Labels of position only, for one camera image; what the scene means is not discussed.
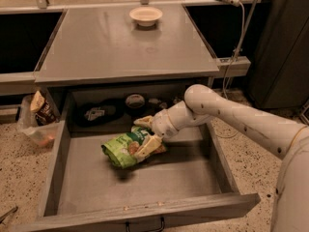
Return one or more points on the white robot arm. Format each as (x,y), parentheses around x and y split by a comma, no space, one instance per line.
(284,138)

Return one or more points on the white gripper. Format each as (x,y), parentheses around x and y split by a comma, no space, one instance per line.
(161,124)

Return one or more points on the brown snack bag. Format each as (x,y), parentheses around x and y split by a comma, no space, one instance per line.
(42,110)

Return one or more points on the green rice chip bag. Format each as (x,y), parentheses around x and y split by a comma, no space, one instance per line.
(121,148)

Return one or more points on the white bowl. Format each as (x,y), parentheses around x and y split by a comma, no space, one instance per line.
(146,16)

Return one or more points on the grey open drawer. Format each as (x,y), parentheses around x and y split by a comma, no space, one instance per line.
(84,192)

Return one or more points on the black round tape roll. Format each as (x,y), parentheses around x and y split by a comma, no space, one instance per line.
(135,104)

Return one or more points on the black drawer handle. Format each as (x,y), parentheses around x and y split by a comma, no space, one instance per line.
(157,225)

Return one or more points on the grey counter cabinet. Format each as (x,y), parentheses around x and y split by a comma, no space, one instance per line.
(97,45)

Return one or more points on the clear plastic bin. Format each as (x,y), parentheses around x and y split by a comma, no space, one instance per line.
(27,124)

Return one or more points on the metal pole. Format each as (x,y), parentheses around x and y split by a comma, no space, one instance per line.
(244,28)

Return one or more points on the dark grey side cabinet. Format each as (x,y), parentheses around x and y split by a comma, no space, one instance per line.
(279,76)

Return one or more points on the black pouch with label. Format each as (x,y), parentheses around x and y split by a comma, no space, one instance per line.
(95,114)

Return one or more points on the metal tool tip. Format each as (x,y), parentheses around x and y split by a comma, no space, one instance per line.
(11,211)

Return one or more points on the crumpled white wrapper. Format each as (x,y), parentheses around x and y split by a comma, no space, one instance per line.
(163,105)

